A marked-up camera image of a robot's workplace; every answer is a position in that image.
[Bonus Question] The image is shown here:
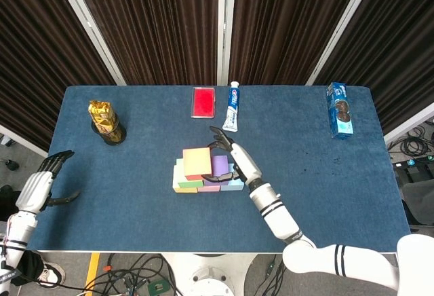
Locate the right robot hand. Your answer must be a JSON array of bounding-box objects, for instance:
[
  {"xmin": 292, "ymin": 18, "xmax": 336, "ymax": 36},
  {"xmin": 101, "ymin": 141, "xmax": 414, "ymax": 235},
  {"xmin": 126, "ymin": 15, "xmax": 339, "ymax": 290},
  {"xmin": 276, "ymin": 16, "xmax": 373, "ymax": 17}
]
[{"xmin": 201, "ymin": 126, "xmax": 264, "ymax": 187}]

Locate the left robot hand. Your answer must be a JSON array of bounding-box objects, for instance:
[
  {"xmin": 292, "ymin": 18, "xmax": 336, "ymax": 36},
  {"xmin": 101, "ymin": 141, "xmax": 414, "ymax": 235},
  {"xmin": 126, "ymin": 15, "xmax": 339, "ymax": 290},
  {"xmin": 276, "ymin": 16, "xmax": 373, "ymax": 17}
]
[{"xmin": 15, "ymin": 149, "xmax": 81, "ymax": 215}]

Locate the light blue cube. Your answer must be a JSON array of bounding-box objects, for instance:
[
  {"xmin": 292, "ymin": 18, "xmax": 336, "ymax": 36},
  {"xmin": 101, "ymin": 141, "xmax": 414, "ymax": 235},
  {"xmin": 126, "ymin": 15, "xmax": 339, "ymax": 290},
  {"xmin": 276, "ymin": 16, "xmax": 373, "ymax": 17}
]
[{"xmin": 220, "ymin": 162, "xmax": 245, "ymax": 192}]

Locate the purple cube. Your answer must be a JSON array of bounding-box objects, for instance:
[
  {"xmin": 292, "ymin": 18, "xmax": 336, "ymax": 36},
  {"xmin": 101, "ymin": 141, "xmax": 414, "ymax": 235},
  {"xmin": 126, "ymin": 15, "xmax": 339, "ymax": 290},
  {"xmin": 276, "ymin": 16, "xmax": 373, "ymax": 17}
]
[{"xmin": 203, "ymin": 155, "xmax": 230, "ymax": 187}]

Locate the red-orange cube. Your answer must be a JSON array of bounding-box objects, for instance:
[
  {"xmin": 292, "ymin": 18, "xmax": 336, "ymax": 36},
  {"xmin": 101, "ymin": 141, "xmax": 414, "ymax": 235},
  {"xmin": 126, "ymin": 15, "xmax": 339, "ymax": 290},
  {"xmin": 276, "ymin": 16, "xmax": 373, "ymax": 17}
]
[{"xmin": 182, "ymin": 147, "xmax": 214, "ymax": 181}]

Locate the green cube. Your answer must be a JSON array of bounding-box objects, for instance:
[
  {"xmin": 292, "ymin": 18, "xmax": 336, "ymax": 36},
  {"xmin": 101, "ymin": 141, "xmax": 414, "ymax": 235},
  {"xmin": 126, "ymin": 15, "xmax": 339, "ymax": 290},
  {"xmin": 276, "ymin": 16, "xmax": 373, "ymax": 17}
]
[{"xmin": 175, "ymin": 158, "xmax": 205, "ymax": 189}]

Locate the yellow cube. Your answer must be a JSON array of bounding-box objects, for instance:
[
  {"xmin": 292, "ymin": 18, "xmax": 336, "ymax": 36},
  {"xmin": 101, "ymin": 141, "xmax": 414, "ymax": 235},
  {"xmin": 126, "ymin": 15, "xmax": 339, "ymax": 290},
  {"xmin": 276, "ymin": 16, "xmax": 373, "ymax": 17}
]
[{"xmin": 172, "ymin": 165, "xmax": 199, "ymax": 194}]

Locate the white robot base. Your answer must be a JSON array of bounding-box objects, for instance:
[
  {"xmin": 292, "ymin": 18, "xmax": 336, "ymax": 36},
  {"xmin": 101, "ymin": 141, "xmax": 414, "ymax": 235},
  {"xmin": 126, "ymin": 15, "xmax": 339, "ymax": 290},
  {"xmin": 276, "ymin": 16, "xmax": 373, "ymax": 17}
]
[{"xmin": 162, "ymin": 253, "xmax": 258, "ymax": 296}]

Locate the white blue toothpaste tube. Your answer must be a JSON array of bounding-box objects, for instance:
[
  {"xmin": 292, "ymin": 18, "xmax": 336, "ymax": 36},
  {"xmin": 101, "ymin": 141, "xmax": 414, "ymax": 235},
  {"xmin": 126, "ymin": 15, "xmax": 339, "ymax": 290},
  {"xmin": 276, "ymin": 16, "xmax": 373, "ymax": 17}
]
[{"xmin": 222, "ymin": 81, "xmax": 241, "ymax": 132}]

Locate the red flat plastic case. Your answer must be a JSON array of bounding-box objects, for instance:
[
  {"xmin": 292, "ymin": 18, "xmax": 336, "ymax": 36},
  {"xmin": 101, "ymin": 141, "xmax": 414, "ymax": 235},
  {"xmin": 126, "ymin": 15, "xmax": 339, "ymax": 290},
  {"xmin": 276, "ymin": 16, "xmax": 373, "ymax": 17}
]
[{"xmin": 191, "ymin": 86, "xmax": 218, "ymax": 119}]

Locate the blue table cloth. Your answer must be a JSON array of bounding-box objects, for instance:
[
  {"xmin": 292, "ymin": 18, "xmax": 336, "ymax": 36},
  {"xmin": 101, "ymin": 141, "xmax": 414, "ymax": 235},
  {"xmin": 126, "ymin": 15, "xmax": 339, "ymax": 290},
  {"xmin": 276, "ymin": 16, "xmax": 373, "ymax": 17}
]
[{"xmin": 26, "ymin": 85, "xmax": 417, "ymax": 253}]

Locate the black white sneaker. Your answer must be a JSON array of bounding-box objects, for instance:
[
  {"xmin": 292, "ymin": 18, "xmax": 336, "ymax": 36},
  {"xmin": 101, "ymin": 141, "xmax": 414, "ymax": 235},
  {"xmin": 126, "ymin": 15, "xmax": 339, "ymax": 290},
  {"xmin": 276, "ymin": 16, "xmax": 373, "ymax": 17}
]
[{"xmin": 36, "ymin": 262, "xmax": 66, "ymax": 287}]

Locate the yellow floor tape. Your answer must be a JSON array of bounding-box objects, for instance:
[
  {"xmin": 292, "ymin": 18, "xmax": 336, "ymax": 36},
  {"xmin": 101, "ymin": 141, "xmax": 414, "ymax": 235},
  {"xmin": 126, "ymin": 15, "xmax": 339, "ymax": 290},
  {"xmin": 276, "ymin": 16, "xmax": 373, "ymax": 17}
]
[{"xmin": 84, "ymin": 253, "xmax": 102, "ymax": 289}]

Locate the black mesh pen holder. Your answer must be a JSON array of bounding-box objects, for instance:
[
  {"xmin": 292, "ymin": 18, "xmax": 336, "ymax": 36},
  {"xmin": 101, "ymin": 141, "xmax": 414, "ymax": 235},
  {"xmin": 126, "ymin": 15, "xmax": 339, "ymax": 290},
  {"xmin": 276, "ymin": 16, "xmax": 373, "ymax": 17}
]
[{"xmin": 90, "ymin": 112, "xmax": 127, "ymax": 147}]

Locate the gold snack bag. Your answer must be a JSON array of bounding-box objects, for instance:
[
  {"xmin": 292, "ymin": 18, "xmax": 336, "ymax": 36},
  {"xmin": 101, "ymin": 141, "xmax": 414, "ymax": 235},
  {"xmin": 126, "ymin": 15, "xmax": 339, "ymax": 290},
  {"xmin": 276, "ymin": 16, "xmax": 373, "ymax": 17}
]
[{"xmin": 87, "ymin": 100, "xmax": 123, "ymax": 143}]

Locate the blue cookie box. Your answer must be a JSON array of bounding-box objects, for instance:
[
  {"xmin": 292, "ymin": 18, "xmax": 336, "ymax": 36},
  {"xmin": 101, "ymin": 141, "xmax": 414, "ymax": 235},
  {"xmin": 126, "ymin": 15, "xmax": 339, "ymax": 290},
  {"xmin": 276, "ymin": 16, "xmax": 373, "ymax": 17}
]
[{"xmin": 325, "ymin": 81, "xmax": 355, "ymax": 140}]

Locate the dark brown pleated curtain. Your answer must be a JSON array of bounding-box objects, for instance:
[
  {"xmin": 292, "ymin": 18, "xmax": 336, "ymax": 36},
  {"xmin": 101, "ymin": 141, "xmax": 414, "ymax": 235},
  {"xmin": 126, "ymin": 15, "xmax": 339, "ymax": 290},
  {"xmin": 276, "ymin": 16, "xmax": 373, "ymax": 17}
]
[
  {"xmin": 69, "ymin": 0, "xmax": 220, "ymax": 86},
  {"xmin": 313, "ymin": 0, "xmax": 434, "ymax": 134},
  {"xmin": 0, "ymin": 0, "xmax": 118, "ymax": 151},
  {"xmin": 229, "ymin": 0, "xmax": 367, "ymax": 86}
]

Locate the green electronics box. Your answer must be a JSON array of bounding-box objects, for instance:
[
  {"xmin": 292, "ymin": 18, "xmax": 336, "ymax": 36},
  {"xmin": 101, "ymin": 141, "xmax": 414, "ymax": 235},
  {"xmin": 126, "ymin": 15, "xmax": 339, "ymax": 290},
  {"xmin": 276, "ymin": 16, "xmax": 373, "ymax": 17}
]
[{"xmin": 147, "ymin": 280, "xmax": 170, "ymax": 295}]

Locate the black box with green light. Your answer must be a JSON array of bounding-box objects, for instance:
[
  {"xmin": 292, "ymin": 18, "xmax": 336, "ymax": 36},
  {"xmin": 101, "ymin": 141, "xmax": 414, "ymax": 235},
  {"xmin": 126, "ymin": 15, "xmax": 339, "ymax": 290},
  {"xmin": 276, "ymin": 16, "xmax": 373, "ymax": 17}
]
[{"xmin": 391, "ymin": 158, "xmax": 434, "ymax": 182}]

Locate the black floor cable tangle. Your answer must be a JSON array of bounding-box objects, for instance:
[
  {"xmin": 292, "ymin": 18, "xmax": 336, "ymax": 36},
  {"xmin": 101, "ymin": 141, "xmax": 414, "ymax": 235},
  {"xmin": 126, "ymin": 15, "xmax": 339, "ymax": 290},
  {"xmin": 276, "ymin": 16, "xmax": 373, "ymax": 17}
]
[
  {"xmin": 252, "ymin": 253, "xmax": 296, "ymax": 296},
  {"xmin": 81, "ymin": 253, "xmax": 184, "ymax": 296},
  {"xmin": 386, "ymin": 128, "xmax": 434, "ymax": 161}
]

